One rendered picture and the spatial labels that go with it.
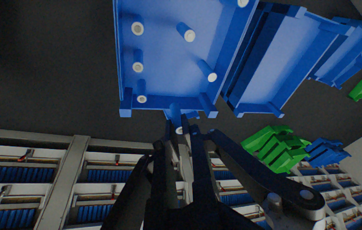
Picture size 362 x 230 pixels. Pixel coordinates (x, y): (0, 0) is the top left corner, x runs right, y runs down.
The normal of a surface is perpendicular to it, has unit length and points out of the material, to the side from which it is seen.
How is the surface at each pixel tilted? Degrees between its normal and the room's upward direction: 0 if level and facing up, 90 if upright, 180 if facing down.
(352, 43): 0
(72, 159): 90
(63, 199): 90
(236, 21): 90
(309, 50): 90
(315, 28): 0
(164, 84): 0
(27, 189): 60
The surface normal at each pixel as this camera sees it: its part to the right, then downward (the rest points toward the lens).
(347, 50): 0.21, 0.66
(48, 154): 0.44, -0.31
